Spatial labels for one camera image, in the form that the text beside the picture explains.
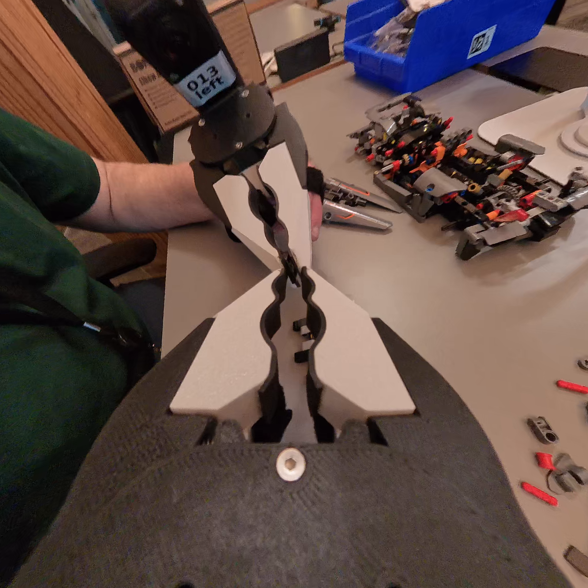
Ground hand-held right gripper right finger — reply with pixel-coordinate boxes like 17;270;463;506
300;268;417;420

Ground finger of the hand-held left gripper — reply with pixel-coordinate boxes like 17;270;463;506
213;176;284;273
258;141;314;273

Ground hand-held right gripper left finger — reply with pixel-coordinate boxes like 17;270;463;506
169;269;288;420

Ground black lego frame assembly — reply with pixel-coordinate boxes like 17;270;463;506
292;316;315;364

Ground dark grey lego brick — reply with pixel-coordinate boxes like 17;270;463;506
281;252;303;289

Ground person's left forearm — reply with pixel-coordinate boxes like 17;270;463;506
57;156;217;231

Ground partly built lego car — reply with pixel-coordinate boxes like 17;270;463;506
347;92;588;262

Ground pile of loose lego pieces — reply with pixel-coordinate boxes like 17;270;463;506
519;356;588;578

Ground person's left hand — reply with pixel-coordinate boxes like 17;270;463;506
308;191;325;243

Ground cardboard box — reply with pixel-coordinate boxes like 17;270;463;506
112;0;268;135

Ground small black device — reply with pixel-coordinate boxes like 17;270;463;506
275;27;332;82

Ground black office chair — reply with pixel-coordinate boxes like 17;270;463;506
85;236;158;282

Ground clear plastic bags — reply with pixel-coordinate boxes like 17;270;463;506
367;0;443;58

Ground wooden partition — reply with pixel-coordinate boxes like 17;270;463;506
0;0;169;276

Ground blue storage bin white label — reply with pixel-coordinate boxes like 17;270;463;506
344;0;559;95

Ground white rounded board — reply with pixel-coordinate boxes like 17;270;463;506
478;87;588;187

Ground black belt clip strap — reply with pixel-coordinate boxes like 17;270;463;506
0;276;154;351

